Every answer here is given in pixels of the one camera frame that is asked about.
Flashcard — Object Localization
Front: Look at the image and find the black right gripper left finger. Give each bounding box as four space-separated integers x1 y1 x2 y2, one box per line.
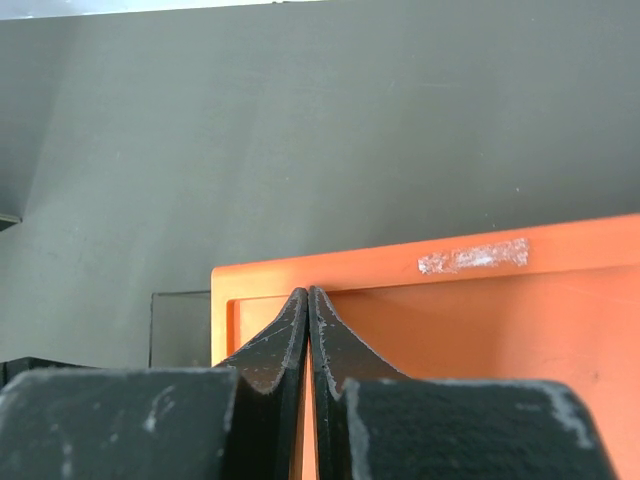
1 288 308 479

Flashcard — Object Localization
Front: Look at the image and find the clear plastic drawer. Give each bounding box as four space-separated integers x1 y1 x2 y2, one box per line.
148 290 211 368

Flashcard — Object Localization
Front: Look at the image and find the orange drawer cabinet box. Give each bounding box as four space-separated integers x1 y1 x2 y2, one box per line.
211 214 639 479

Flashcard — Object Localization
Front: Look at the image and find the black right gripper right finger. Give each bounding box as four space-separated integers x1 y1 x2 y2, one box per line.
309 287 615 479

